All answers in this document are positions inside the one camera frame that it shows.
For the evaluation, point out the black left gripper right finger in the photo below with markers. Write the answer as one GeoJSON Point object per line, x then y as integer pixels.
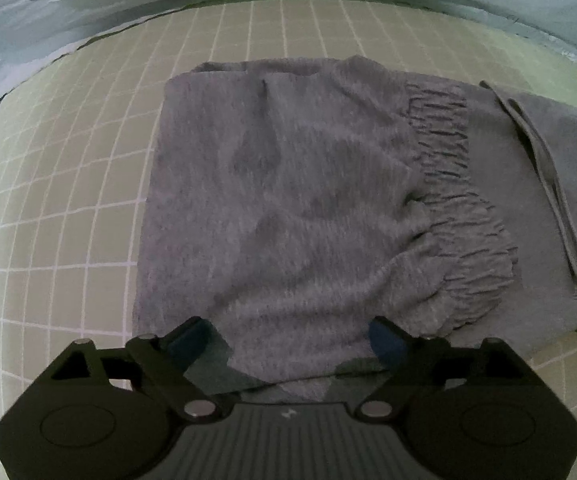
{"type": "Point", "coordinates": [416, 367]}

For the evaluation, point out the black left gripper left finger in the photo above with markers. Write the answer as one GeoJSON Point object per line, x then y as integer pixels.
{"type": "Point", "coordinates": [163, 362]}

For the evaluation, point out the grey sweatpants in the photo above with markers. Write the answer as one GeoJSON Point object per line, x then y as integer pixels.
{"type": "Point", "coordinates": [292, 201]}

